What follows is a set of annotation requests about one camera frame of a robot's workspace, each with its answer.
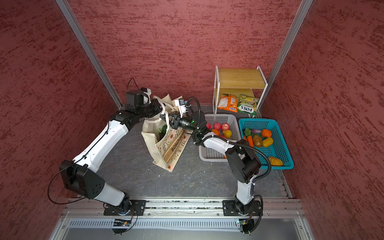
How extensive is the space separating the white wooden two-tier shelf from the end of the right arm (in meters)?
0.29

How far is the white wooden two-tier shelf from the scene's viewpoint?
2.89 ft

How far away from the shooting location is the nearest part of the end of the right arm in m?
0.68
